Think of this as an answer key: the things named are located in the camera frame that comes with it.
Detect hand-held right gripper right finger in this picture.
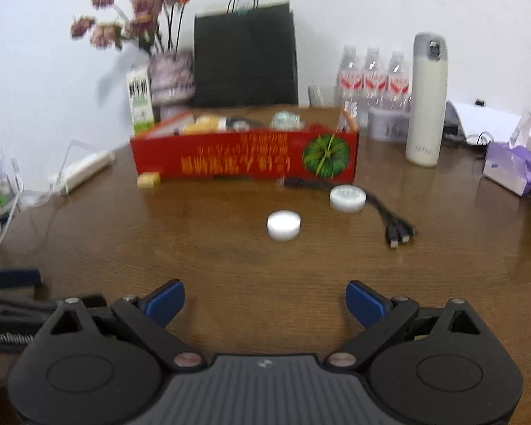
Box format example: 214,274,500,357
323,280,498,373

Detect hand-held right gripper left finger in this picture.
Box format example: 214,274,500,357
35,279,206,373

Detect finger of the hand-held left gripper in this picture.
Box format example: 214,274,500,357
0,268,42,290
0,293,62,320

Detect red cardboard box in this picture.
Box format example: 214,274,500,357
130,106,360,183

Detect wooden desktop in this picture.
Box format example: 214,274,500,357
0,104,531,425

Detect white round cap far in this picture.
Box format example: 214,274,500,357
329,185,366,212

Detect white round cap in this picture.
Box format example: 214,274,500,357
267,211,302,242
329,185,366,212

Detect white round cap near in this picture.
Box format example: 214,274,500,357
267,211,302,242

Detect white power strip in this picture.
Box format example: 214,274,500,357
48,151,116,194

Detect purple tissue pack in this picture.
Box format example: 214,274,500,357
482,142,531,196

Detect pale green round packet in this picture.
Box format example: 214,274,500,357
269,110,304,132

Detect green white milk carton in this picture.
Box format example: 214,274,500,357
126,67,155,136

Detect white thermos bottle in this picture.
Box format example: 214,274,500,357
405,32,450,168

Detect clear drinking glass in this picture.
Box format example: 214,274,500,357
308,84,341,108

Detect white device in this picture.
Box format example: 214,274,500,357
442,98,531,147

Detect clear water bottle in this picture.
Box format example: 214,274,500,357
336,45,364,107
362,46,388,109
386,51,411,111

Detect black paper bag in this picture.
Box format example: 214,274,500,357
194,0,299,109

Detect pink artificial flowers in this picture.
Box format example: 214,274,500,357
70,0,191,56

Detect black multi-head cable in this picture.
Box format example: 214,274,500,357
283,177,417,249

